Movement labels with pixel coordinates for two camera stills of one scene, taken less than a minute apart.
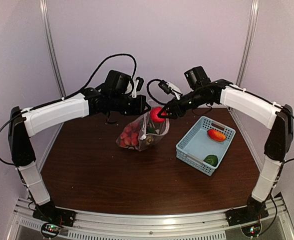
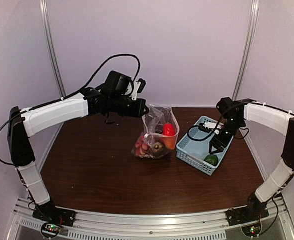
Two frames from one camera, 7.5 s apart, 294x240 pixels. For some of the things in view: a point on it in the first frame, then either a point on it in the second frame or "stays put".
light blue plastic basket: [202, 146] stays put
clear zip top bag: [142, 133] → [161, 133]
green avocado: [211, 159] stays put
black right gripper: [172, 109] → [220, 148]
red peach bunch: [130, 135] → [141, 148]
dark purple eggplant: [150, 140] → [158, 150]
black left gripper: [139, 109] stays put
